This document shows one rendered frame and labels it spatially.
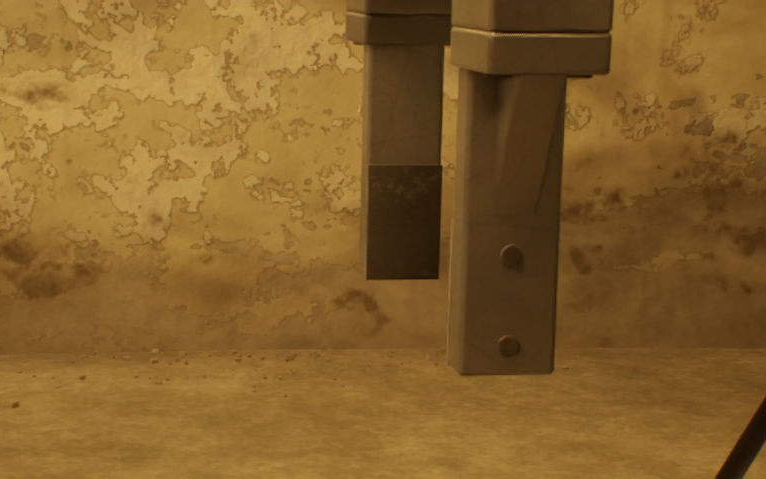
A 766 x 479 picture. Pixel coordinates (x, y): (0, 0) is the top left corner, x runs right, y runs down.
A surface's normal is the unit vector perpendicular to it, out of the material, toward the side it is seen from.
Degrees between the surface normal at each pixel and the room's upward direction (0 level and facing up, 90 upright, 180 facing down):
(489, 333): 90
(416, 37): 90
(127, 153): 90
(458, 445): 0
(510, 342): 90
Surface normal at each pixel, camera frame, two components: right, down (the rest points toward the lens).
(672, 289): 0.14, 0.17
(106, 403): 0.03, -0.99
